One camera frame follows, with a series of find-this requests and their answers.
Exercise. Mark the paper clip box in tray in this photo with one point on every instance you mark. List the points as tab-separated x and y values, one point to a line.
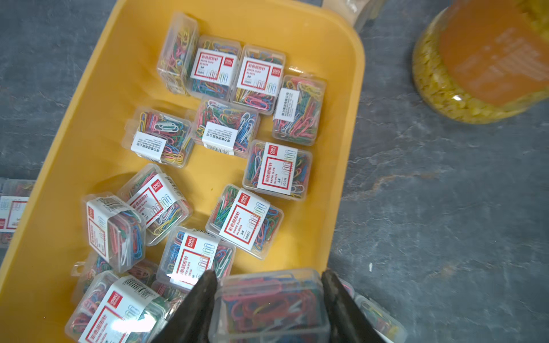
259	78

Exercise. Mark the red lid corn jar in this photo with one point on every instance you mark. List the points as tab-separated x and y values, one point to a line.
479	62

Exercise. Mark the yellow plastic tray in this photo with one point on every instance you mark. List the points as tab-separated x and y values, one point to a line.
87	156

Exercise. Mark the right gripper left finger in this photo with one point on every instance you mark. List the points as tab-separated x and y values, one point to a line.
191	321

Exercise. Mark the near spice bottle black cap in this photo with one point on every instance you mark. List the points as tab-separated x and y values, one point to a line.
357	13

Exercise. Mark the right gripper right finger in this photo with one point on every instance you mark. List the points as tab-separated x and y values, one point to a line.
347	322

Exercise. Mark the clear paper clip box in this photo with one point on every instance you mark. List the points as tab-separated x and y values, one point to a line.
281	306

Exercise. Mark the paper clip box table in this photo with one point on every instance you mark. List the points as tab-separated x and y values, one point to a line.
14	198

